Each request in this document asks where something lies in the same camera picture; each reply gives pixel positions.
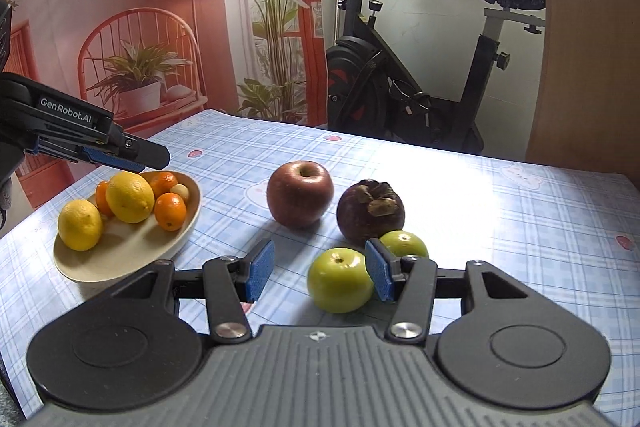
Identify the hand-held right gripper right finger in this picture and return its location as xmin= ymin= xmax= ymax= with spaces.
xmin=364 ymin=238 xmax=543 ymax=342

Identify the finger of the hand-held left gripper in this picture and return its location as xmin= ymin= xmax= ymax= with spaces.
xmin=82 ymin=145 xmax=146 ymax=174
xmin=106 ymin=118 xmax=172 ymax=170

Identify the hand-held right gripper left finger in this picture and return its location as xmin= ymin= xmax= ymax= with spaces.
xmin=97 ymin=238 xmax=277 ymax=342

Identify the mandarin orange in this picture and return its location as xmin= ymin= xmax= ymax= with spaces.
xmin=95 ymin=181 xmax=116 ymax=218
xmin=154 ymin=192 xmax=187 ymax=232
xmin=150 ymin=171 xmax=179 ymax=198

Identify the green apple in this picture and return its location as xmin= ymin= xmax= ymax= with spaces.
xmin=307 ymin=248 xmax=375 ymax=314
xmin=379 ymin=230 xmax=430 ymax=259

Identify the yellow lemon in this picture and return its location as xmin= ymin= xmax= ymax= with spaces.
xmin=57 ymin=198 xmax=104 ymax=252
xmin=106 ymin=172 xmax=156 ymax=224

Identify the purple mangosteen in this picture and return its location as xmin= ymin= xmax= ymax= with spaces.
xmin=336 ymin=179 xmax=406 ymax=248

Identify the red apple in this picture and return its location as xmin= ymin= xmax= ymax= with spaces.
xmin=266 ymin=160 xmax=335 ymax=229

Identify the beige bowl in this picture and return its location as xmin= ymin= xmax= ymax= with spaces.
xmin=52 ymin=170 xmax=202 ymax=284

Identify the blue plaid tablecloth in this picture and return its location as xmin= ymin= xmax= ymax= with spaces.
xmin=0 ymin=108 xmax=640 ymax=427

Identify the black exercise bike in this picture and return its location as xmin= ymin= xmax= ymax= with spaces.
xmin=316 ymin=0 xmax=547 ymax=155

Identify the wooden panel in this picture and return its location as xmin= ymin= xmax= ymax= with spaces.
xmin=525 ymin=0 xmax=640 ymax=188

